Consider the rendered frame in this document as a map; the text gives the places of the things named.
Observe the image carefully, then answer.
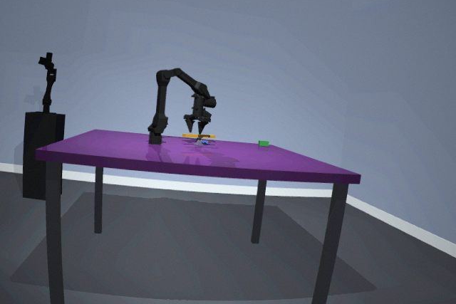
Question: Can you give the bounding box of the small green block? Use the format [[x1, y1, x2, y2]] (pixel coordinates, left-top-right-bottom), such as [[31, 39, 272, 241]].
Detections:
[[259, 140, 269, 147]]

